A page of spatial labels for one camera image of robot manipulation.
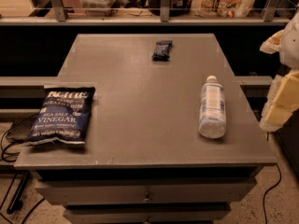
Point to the colourful snack bag on shelf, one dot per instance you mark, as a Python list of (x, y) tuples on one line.
[(224, 8)]

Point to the upper drawer with knob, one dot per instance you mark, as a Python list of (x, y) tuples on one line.
[(134, 192)]

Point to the grey drawer cabinet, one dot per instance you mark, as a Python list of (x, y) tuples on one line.
[(145, 117)]

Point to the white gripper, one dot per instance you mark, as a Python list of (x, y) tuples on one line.
[(291, 46)]

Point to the grey side bench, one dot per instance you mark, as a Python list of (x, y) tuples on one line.
[(21, 97)]

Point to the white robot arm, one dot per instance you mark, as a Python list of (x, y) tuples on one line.
[(288, 56)]

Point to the blue Kettle chip bag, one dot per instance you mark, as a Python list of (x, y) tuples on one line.
[(63, 117)]

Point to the small dark snack bar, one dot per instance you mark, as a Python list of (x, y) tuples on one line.
[(161, 52)]

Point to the lower drawer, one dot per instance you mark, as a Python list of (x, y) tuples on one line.
[(148, 214)]

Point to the metal shelf rail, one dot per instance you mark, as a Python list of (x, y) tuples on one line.
[(134, 12)]

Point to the blue plastic water bottle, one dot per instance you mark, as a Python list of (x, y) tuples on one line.
[(212, 113)]

